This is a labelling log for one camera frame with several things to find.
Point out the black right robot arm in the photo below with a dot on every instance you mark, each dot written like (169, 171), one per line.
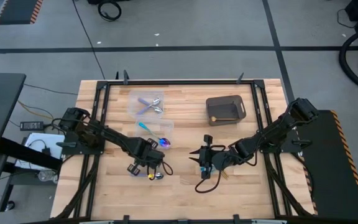
(275, 130)

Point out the black table clamp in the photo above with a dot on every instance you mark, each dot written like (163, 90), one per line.
(125, 218)
(235, 217)

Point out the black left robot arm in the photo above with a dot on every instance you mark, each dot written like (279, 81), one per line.
(110, 135)

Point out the black aluminium table frame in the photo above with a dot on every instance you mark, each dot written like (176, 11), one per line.
(182, 82)

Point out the small black hazard-striped mat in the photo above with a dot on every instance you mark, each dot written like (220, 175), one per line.
(17, 12)

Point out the black support beam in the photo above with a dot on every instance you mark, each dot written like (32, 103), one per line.
(26, 154)

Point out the clear plastic bottle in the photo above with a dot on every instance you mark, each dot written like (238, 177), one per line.
(45, 175)

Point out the black caster wheel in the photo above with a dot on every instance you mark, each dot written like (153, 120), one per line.
(10, 205)

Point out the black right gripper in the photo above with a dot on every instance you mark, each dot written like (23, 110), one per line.
(213, 157)

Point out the grey plastic bin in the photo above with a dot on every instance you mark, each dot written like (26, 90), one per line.
(225, 109)

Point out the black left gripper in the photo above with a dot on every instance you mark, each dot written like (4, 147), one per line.
(148, 155)

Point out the black power adapter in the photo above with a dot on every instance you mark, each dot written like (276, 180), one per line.
(31, 125)

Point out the large black hazard-striped mat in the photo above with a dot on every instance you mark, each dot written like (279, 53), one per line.
(331, 186)

